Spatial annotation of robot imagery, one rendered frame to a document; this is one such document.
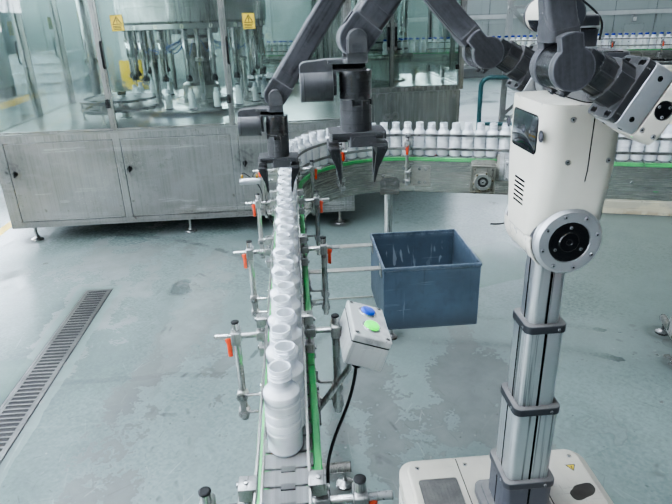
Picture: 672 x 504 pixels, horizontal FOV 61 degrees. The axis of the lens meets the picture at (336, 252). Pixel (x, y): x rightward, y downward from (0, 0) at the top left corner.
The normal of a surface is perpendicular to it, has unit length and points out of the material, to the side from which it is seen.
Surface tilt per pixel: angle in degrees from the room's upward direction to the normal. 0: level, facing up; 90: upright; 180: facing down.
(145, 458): 0
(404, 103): 90
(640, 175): 90
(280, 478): 0
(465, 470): 0
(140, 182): 90
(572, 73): 89
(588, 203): 101
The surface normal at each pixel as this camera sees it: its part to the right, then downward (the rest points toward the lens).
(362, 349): 0.07, 0.38
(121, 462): -0.03, -0.92
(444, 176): -0.23, 0.38
